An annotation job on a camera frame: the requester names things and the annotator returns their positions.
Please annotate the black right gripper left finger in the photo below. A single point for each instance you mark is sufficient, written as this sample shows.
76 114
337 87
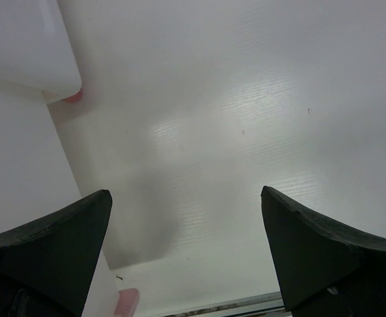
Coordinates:
47 265

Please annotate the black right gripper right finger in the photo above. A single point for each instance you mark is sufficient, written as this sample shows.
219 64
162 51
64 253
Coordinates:
324 267

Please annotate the light pink drawer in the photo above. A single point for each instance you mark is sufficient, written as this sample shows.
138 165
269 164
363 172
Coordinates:
36 180

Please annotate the white plastic shoe cabinet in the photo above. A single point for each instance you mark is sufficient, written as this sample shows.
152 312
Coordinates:
35 50

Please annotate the aluminium mounting rail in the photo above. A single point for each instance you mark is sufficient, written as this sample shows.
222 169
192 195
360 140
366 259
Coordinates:
251 306

